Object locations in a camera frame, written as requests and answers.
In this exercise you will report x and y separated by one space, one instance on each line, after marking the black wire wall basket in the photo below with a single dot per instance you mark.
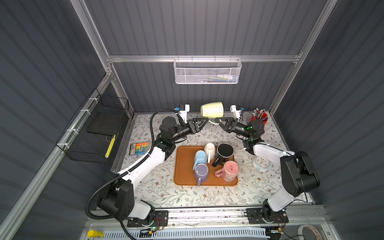
103 116

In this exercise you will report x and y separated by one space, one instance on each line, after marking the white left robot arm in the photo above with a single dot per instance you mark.
116 198

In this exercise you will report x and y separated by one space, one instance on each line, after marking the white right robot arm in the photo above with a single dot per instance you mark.
297 171

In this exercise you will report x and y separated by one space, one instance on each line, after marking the light green mug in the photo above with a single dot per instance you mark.
212 110

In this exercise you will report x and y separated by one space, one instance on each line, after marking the light blue mug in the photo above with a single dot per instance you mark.
200 158

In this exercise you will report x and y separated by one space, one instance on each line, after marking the white mug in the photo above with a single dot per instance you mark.
210 151

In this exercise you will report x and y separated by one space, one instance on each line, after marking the pink patterned mug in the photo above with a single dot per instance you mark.
228 172

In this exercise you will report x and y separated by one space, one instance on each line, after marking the purple mug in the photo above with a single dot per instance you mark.
201 173

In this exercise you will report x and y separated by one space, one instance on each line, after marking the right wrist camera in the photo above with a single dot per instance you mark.
237 113

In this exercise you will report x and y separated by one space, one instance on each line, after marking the white wire mesh basket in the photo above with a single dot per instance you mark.
207 71

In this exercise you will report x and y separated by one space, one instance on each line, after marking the tape roll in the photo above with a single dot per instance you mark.
309 232

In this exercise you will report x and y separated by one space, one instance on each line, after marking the clear highlighter pen pack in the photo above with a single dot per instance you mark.
139 148

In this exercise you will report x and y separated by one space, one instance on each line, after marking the red pen holder cup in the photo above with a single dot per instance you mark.
260 115

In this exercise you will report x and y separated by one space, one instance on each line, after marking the black patterned mug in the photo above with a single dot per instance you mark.
225 152

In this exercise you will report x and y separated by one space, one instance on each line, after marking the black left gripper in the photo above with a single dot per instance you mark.
193 127

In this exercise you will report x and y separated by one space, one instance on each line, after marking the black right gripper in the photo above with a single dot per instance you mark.
231 127

